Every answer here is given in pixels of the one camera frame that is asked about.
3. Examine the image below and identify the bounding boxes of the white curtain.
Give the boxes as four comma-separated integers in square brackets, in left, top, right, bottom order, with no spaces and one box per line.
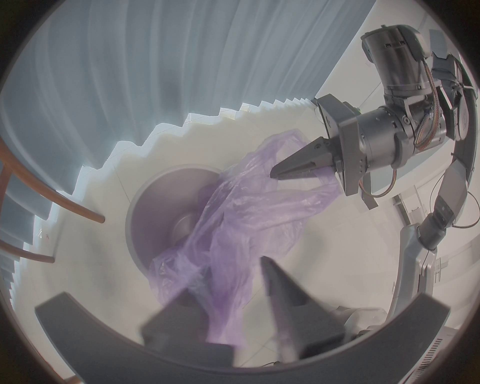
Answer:
[2,0,376,301]

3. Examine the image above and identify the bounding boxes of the purple plastic bag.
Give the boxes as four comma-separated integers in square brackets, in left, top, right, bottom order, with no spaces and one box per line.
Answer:
[148,129,344,347]

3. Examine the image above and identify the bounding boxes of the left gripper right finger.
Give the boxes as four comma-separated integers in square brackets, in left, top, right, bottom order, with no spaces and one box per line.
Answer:
[260,256,346,361]

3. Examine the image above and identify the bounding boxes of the white cushioned wooden chair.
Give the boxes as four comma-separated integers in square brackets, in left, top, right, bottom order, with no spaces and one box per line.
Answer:
[0,137,106,263]

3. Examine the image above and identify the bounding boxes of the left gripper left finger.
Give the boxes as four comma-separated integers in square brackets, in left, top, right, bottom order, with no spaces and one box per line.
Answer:
[140,287,235,366]

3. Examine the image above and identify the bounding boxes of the white trash bin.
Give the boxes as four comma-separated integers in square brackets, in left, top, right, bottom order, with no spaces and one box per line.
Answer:
[125,164,226,278]

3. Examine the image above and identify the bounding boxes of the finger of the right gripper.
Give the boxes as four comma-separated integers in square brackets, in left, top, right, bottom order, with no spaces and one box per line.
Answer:
[272,160,340,182]
[270,137,336,176]

